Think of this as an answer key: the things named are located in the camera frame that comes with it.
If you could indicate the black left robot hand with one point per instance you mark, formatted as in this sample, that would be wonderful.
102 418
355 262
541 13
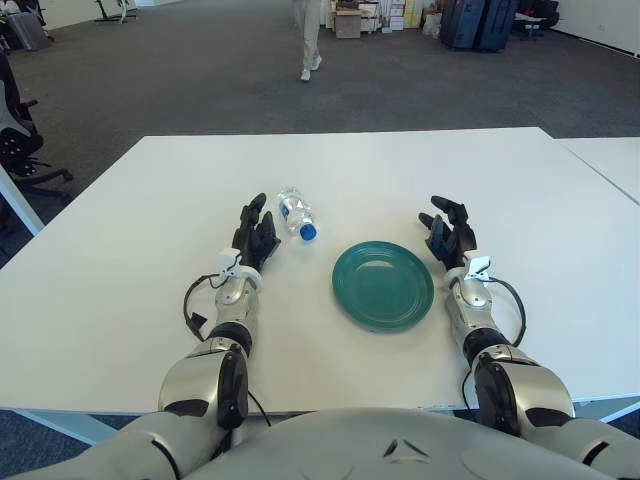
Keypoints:
255 240

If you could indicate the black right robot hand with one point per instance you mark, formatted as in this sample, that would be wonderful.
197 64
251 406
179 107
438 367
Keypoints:
455 240

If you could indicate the clear bottle blue cap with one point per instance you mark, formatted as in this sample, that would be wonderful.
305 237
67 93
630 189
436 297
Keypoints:
295 212

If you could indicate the green round plate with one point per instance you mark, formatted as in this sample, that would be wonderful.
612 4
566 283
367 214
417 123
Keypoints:
382 287

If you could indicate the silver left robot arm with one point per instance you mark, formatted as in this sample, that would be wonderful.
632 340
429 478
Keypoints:
190 375

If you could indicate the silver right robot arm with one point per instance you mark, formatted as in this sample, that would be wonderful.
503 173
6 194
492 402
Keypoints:
525 385

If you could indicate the person in beige trousers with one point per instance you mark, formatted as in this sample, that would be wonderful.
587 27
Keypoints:
310 35

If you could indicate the dark blue large case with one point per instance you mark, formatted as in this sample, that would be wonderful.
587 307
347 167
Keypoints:
460 25
497 25

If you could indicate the white plastic bag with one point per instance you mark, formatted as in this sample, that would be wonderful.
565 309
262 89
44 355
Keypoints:
432 25

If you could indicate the grey robot torso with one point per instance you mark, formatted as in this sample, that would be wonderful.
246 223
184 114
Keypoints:
350 445

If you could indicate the white storage boxes pile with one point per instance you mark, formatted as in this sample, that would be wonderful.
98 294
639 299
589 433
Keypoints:
395 15

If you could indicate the brown cardboard box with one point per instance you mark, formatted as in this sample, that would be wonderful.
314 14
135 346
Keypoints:
347 25

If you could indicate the black swivel chair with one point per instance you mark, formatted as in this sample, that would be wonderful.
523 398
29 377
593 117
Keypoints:
537 17

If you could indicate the white desk leg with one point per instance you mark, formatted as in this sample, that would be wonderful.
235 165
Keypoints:
20 200

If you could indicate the black office chair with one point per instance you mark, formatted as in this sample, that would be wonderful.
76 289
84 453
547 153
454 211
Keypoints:
20 145

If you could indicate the distant desk legs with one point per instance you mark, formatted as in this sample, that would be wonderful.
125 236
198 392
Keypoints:
120 12

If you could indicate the grey cabinet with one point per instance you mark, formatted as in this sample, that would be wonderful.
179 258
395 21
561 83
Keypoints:
27 30

